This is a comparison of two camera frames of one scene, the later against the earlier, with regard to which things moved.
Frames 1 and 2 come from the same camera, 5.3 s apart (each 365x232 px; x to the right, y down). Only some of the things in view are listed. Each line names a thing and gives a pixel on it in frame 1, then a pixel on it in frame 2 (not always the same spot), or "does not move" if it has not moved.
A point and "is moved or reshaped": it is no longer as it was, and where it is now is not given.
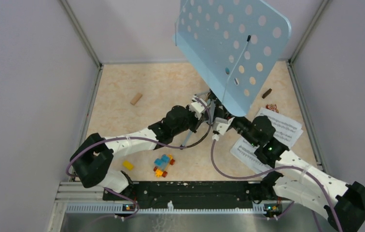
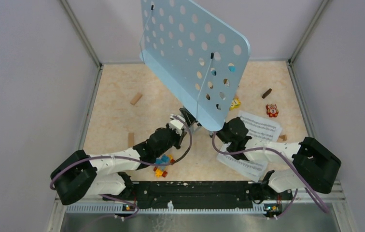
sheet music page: x=245 y=151 is moved or reshaped
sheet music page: x=287 y=130 is moved or reshaped
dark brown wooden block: x=269 y=90 does not move
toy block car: x=162 y=164 does not move
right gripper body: x=242 y=124 -> x=220 y=134
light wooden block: x=134 y=101 does not move
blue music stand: x=231 y=44 -> x=200 y=56
